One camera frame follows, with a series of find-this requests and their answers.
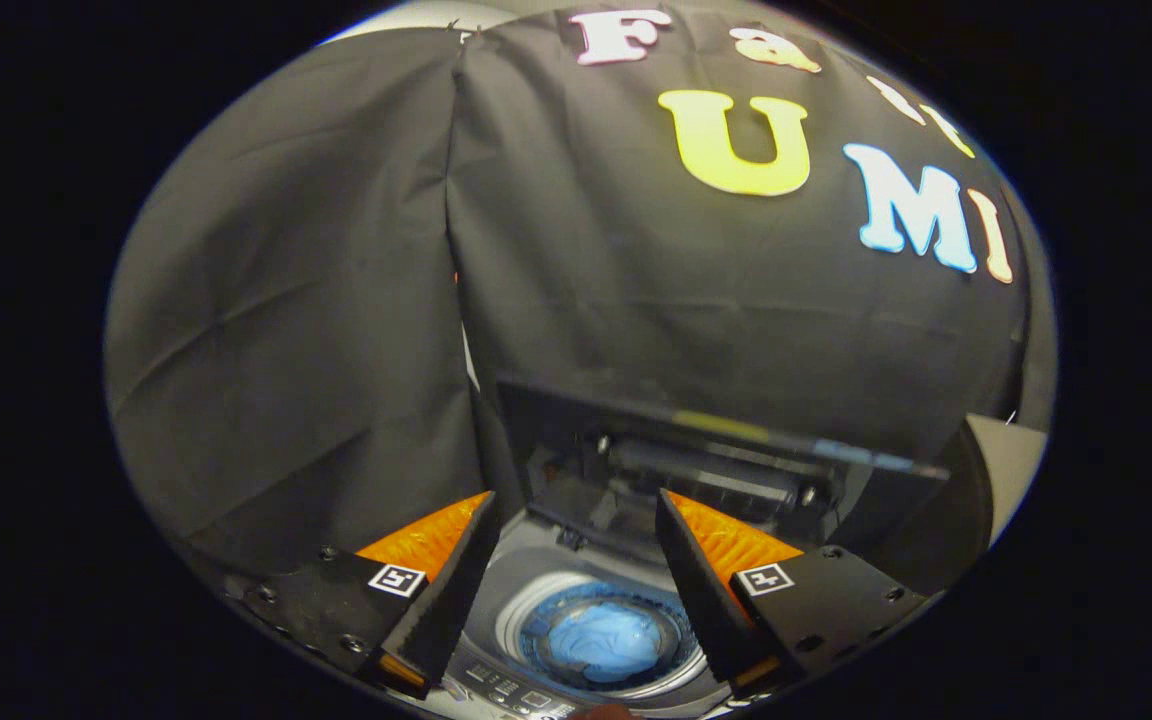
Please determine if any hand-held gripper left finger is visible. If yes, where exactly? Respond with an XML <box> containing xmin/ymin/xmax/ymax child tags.
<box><xmin>226</xmin><ymin>490</ymin><xmax>499</xmax><ymax>699</ymax></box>

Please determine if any beige cabinet with dark top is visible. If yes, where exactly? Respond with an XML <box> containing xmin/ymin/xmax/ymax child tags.
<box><xmin>841</xmin><ymin>415</ymin><xmax>1049</xmax><ymax>601</ymax></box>

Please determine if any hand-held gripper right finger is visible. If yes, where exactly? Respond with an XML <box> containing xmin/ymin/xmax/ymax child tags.
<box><xmin>656</xmin><ymin>488</ymin><xmax>937</xmax><ymax>701</ymax></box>

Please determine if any dark washing machine lid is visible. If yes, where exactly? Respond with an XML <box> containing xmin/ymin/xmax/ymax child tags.
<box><xmin>496</xmin><ymin>375</ymin><xmax>952</xmax><ymax>561</ymax></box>

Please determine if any black backdrop cloth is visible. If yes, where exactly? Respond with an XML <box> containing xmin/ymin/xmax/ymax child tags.
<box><xmin>104</xmin><ymin>5</ymin><xmax>1032</xmax><ymax>581</ymax></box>

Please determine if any light blue polo shirt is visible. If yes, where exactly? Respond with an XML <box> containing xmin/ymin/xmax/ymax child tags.
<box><xmin>534</xmin><ymin>600</ymin><xmax>677</xmax><ymax>684</ymax></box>

